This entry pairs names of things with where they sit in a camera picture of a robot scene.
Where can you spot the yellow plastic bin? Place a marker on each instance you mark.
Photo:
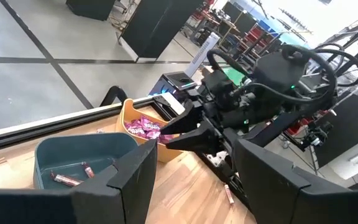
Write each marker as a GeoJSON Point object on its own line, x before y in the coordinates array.
{"type": "Point", "coordinates": [126, 112]}

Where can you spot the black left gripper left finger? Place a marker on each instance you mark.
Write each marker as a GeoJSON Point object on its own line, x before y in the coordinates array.
{"type": "Point", "coordinates": [126, 193]}

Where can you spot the white corner bracket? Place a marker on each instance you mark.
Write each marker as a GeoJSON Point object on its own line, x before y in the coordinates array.
{"type": "Point", "coordinates": [217, 158]}

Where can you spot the black computer with coloured lights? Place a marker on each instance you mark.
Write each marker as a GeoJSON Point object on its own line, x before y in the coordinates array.
{"type": "Point", "coordinates": [177, 82]}

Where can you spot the white tower fan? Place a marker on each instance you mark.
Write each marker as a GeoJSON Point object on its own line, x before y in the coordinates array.
{"type": "Point", "coordinates": [202, 54]}

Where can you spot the green cutting mat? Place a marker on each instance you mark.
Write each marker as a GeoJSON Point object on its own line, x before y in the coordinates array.
{"type": "Point", "coordinates": [233, 76]}

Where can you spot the black camera on tripod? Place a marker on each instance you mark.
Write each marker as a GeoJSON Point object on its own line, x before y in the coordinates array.
{"type": "Point", "coordinates": [317, 135]}

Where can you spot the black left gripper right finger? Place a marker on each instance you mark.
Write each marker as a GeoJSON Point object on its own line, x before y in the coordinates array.
{"type": "Point", "coordinates": [275, 193]}

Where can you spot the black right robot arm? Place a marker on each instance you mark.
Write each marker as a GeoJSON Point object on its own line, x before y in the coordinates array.
{"type": "Point", "coordinates": [278, 71]}

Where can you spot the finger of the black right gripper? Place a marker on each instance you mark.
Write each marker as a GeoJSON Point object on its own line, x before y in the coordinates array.
{"type": "Point", "coordinates": [185, 119]}
{"type": "Point", "coordinates": [197, 141]}

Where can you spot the pink white Smarties roll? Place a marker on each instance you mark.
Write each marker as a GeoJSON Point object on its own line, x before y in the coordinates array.
{"type": "Point", "coordinates": [65, 180]}
{"type": "Point", "coordinates": [88, 170]}
{"type": "Point", "coordinates": [229, 194]}

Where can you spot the teal plastic bin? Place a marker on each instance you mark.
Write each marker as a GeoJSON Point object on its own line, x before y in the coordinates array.
{"type": "Point", "coordinates": [82, 149]}

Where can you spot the small black cabinet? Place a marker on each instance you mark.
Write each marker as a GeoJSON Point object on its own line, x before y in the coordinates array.
{"type": "Point", "coordinates": [89, 7]}

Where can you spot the large black cabinet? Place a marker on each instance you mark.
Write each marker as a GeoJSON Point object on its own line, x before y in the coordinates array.
{"type": "Point", "coordinates": [157, 28]}

